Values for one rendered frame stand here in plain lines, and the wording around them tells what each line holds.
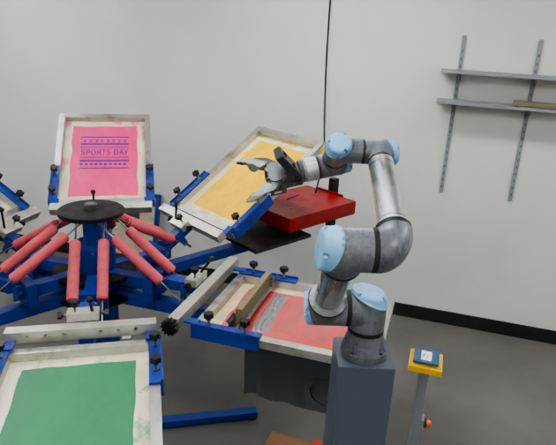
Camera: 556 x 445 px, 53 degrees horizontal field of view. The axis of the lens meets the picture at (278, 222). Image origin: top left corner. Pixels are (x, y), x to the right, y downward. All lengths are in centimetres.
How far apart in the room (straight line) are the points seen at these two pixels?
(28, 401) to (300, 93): 299
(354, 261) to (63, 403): 118
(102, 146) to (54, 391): 203
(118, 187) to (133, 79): 152
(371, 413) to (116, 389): 89
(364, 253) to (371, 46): 296
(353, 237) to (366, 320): 47
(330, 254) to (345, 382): 61
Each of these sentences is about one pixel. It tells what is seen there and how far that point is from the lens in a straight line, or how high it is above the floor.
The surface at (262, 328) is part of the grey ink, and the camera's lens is 244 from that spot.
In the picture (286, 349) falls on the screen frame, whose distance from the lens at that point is 229.
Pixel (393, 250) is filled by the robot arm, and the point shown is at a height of 170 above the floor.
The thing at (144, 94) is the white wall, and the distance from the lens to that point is 485.
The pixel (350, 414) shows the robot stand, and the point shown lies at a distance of 193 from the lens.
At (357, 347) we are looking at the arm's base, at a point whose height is 125.
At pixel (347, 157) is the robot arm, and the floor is 184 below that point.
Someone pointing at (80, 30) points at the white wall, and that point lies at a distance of 512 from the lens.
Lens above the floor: 221
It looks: 20 degrees down
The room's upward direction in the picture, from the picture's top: 3 degrees clockwise
